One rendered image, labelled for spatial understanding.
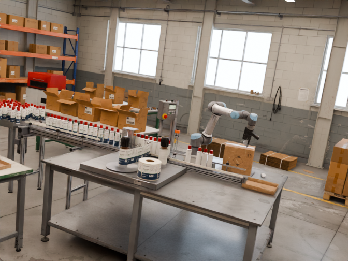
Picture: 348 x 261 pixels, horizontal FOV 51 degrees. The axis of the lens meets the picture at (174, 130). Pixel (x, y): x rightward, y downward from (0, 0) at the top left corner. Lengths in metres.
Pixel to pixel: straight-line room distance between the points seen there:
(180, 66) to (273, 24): 2.65
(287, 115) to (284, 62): 1.23
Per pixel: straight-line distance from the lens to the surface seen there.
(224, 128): 9.42
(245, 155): 3.80
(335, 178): 6.45
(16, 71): 10.63
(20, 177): 3.53
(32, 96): 9.19
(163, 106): 3.80
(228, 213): 2.86
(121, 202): 4.38
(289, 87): 8.81
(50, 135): 4.66
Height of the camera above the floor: 1.91
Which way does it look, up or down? 11 degrees down
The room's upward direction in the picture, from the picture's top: 7 degrees clockwise
